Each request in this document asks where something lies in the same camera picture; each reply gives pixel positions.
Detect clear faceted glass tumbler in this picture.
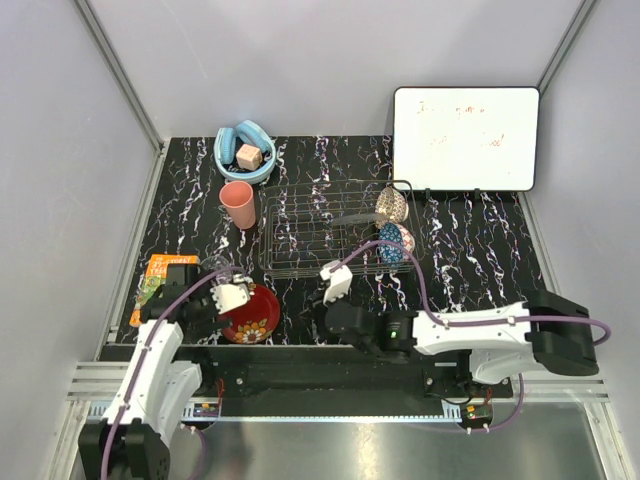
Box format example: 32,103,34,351
200,255,231,271

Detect red floral plate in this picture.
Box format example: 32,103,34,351
221,285,280,345

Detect blue patterned bowl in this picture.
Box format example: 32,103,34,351
377,222,415,266

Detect clear glass dish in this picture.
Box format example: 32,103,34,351
330,212,386,227

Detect beige patterned bowl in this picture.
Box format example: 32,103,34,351
375,186,409,228

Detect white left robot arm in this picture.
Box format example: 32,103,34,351
78,264,250,479

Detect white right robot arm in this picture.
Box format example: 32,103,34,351
320,291,599,397

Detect orange treehouse book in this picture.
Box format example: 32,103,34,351
129,254,200,328

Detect pink plastic cup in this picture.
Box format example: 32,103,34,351
219,181,256,230

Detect pink dice cube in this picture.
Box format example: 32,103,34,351
236,144,263,171

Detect light blue headphones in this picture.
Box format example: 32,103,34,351
214,120,276,184

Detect white dry-erase board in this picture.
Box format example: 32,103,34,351
393,87,540,192

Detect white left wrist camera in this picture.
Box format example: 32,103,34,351
210,282,251,315

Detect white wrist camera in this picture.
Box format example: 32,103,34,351
210,282,251,315
319,260,353,306

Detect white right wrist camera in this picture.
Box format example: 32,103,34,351
319,260,353,306

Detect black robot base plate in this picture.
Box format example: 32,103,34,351
175,345,518,419

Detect wire dish rack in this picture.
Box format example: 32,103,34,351
258,179,425,279

